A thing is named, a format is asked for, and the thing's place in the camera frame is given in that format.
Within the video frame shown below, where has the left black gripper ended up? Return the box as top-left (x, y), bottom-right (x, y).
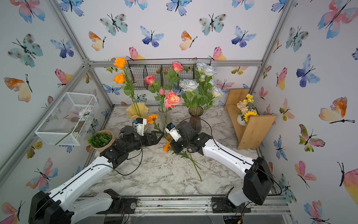
top-left (125, 131), bottom-right (164, 154)

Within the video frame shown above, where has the orange marigold sprig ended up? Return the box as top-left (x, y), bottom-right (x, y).
top-left (164, 142), bottom-right (203, 182)
top-left (147, 114), bottom-right (168, 140)

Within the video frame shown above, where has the pink rose pile top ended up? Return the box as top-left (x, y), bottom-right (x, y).
top-left (165, 91), bottom-right (181, 109)

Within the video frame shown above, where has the pink rose small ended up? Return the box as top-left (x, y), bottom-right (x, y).
top-left (159, 88), bottom-right (166, 126)

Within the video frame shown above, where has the orange rose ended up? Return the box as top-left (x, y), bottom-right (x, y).
top-left (114, 73), bottom-right (141, 118)
top-left (113, 57), bottom-right (142, 117)

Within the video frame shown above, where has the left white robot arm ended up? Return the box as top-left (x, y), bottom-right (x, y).
top-left (29, 126), bottom-right (164, 224)

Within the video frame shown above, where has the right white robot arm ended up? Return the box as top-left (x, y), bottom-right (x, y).
top-left (165, 121), bottom-right (274, 206)

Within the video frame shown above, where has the purple ribbed glass vase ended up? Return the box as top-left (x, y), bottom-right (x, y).
top-left (188, 107), bottom-right (204, 133)

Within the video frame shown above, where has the yellow wavy glass vase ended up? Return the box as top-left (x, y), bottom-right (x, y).
top-left (125, 102), bottom-right (150, 120)

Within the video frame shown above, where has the clear ribbed glass vase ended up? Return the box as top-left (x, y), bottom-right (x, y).
top-left (158, 106), bottom-right (172, 132)

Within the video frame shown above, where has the green succulent in pink pot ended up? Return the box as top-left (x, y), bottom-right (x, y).
top-left (88, 130), bottom-right (116, 153)

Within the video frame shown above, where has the wooden corner shelf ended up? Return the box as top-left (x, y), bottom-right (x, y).
top-left (225, 88), bottom-right (277, 149)

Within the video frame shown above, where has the sunflower bouquet in white vase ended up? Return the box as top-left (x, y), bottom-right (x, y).
top-left (236, 94), bottom-right (259, 126)

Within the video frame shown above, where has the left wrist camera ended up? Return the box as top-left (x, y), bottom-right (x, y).
top-left (132, 118), bottom-right (147, 136)

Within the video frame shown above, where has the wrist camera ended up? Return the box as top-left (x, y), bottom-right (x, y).
top-left (132, 118), bottom-right (147, 136)
top-left (165, 123), bottom-right (181, 142)

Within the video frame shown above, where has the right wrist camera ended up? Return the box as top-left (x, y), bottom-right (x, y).
top-left (165, 123), bottom-right (181, 142)

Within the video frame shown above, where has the black wire wall basket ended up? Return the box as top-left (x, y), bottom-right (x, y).
top-left (127, 58), bottom-right (213, 90)

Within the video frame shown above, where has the white mesh wall basket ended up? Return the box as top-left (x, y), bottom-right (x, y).
top-left (34, 92), bottom-right (99, 146)

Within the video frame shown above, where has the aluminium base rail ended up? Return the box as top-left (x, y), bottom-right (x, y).
top-left (119, 195), bottom-right (291, 216)

